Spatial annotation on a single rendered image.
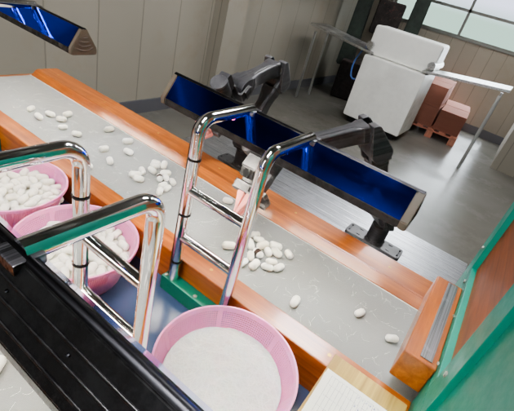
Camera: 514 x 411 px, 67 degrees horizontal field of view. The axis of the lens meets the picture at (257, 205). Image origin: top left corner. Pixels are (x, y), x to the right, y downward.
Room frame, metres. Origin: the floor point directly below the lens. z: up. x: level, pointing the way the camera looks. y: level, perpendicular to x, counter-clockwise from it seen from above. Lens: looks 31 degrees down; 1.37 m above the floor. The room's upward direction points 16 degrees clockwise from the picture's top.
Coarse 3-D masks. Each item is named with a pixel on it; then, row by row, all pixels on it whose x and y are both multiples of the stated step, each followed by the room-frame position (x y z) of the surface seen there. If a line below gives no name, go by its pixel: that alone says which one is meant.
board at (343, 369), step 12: (336, 360) 0.51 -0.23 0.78; (324, 372) 0.48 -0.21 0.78; (336, 372) 0.48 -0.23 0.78; (348, 372) 0.49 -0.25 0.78; (360, 372) 0.50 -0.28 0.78; (360, 384) 0.47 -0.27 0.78; (372, 384) 0.48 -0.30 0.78; (372, 396) 0.45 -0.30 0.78; (384, 396) 0.46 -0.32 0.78; (300, 408) 0.39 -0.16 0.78; (384, 408) 0.44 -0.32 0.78; (396, 408) 0.45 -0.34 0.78
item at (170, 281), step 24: (216, 120) 0.69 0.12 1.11; (192, 144) 0.66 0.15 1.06; (288, 144) 0.64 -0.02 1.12; (312, 144) 0.72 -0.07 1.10; (192, 168) 0.65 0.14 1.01; (264, 168) 0.59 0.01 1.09; (192, 192) 0.65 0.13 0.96; (240, 216) 0.61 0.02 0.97; (192, 240) 0.65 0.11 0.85; (240, 240) 0.59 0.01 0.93; (216, 264) 0.60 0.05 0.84; (240, 264) 0.59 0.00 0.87; (168, 288) 0.65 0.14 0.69; (192, 288) 0.65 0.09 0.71
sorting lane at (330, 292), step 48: (0, 96) 1.28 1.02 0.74; (48, 96) 1.40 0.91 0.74; (96, 144) 1.13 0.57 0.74; (144, 144) 1.23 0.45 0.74; (144, 192) 0.94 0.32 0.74; (288, 240) 0.91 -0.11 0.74; (288, 288) 0.71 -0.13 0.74; (336, 288) 0.76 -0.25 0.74; (336, 336) 0.61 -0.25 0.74; (384, 336) 0.65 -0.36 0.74
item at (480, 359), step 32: (512, 224) 0.79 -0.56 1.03; (480, 256) 0.83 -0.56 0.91; (512, 256) 0.61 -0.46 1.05; (480, 288) 0.67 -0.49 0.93; (512, 288) 0.44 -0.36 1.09; (480, 320) 0.51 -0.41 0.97; (512, 320) 0.38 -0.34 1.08; (448, 352) 0.51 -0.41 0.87; (480, 352) 0.39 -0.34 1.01; (512, 352) 0.32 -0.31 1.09; (448, 384) 0.39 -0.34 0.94; (480, 384) 0.33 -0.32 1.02; (512, 384) 0.27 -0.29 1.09
